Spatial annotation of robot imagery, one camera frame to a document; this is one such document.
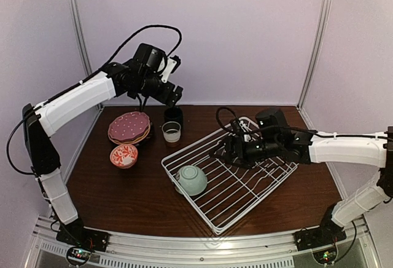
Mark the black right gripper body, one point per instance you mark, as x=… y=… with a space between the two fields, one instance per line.
x=239 y=141

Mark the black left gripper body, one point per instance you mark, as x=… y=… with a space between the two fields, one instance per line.
x=162 y=95

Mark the dark green mug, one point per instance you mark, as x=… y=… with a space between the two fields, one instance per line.
x=174 y=114

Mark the white brown cup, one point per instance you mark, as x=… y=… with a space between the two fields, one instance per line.
x=171 y=133

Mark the pale green bowl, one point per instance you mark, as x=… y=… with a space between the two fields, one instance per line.
x=192 y=179

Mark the yellow dotted plate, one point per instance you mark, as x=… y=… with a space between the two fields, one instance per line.
x=134 y=141

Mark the pink white floral bowl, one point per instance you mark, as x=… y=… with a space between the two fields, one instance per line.
x=124 y=156

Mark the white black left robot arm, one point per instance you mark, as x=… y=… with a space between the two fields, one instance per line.
x=146 y=74

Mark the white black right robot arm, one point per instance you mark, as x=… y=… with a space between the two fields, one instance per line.
x=275 y=138

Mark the right circuit board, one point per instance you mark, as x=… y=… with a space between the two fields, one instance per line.
x=325 y=256

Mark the circuit board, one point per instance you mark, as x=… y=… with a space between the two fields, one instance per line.
x=325 y=256
x=76 y=255

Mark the left circuit board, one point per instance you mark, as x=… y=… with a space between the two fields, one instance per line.
x=76 y=255

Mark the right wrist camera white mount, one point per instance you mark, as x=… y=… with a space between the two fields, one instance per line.
x=240 y=129

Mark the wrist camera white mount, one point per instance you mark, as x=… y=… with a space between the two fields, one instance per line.
x=240 y=129
x=168 y=66

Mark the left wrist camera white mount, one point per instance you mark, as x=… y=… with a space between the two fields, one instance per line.
x=168 y=66

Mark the white wire dish rack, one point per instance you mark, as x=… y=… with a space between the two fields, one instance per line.
x=231 y=192

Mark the front aluminium rail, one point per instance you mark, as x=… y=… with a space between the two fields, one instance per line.
x=132 y=250

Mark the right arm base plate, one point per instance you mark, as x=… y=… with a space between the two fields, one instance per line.
x=317 y=237

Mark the left aluminium frame post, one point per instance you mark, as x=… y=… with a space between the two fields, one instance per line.
x=80 y=39

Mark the aluminium frame post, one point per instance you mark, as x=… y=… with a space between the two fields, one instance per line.
x=80 y=39
x=317 y=45

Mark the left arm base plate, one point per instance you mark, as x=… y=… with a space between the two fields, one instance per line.
x=88 y=239

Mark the right aluminium frame post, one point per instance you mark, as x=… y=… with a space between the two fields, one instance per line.
x=317 y=45

